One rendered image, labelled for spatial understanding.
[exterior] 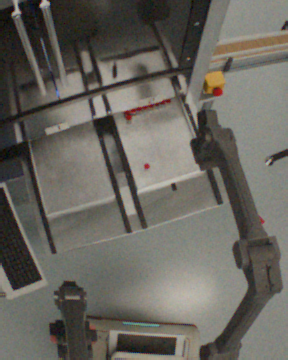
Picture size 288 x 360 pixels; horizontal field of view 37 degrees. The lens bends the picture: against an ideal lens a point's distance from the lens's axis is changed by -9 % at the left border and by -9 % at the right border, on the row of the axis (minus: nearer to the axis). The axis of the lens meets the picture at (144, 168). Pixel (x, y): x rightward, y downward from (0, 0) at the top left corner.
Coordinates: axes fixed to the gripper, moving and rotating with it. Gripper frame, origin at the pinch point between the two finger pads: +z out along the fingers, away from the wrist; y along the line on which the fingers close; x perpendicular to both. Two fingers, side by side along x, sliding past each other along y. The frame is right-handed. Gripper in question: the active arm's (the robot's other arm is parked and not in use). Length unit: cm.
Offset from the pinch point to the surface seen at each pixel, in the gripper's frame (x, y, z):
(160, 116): 4.3, 24.0, 22.0
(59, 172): 46, 14, 21
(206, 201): -1.8, -11.3, 21.0
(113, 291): 44, -36, 108
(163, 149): 7.2, 11.5, 21.5
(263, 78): -84, 60, 113
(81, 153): 36.0, 18.7, 21.5
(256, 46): -45, 43, 18
